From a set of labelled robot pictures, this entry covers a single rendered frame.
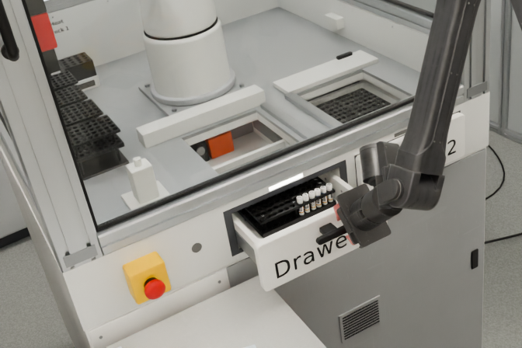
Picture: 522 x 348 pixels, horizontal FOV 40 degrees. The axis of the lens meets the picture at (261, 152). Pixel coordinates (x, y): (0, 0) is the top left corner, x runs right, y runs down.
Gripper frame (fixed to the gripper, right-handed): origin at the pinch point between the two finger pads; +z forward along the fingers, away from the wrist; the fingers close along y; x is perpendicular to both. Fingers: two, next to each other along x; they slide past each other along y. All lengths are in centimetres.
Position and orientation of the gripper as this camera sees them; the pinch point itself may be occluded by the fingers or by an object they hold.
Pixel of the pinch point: (346, 226)
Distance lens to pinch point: 137.1
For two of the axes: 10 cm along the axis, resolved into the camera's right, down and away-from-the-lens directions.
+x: -8.7, 3.5, -3.6
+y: -4.4, -8.8, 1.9
